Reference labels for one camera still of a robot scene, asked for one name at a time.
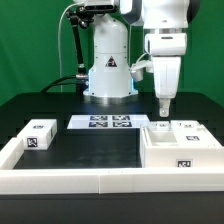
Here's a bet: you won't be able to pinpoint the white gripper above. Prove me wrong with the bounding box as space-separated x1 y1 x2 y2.
145 33 187 117

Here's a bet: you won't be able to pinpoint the white cabinet door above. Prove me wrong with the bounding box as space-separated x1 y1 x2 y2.
149 121 171 131
170 120 222 148

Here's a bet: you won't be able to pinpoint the white cabinet body box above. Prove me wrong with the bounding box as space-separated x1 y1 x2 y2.
140 127 224 168

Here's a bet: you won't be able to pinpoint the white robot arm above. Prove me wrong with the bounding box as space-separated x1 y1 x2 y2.
73 0 200 117

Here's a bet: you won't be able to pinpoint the white cabinet top block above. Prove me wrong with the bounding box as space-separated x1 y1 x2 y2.
17 119 57 150

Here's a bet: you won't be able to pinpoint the white base marker plate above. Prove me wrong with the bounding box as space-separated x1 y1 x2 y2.
67 114 150 129

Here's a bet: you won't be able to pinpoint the white U-shaped obstacle fence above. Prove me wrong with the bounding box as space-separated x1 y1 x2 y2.
0 138 224 195

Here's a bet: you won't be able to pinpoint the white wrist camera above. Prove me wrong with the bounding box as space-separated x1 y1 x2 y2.
130 60 152 82

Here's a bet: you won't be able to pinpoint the black cables at base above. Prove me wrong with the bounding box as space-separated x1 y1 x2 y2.
40 75 90 94

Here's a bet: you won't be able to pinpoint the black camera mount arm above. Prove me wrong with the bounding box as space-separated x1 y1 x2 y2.
66 3 117 79

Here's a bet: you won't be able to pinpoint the white cable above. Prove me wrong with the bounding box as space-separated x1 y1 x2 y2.
57 2 84 94

